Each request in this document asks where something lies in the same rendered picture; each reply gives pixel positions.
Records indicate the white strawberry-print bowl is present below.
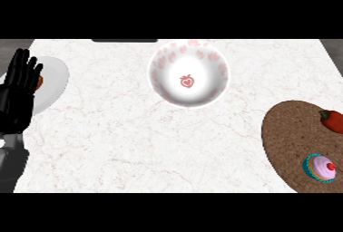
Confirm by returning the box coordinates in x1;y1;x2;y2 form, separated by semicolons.
148;39;231;110

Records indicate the white plate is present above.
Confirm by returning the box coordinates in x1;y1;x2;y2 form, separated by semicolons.
0;55;72;117

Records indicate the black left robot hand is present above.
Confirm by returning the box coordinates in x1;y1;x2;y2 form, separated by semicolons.
0;48;46;135

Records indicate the brown round placemat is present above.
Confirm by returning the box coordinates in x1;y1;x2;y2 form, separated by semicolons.
261;100;343;194

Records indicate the pink-frosted cupcake with cherry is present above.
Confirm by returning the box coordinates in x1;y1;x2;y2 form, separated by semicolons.
302;152;338;184

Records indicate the red bell pepper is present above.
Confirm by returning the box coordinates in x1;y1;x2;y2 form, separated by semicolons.
318;110;343;135

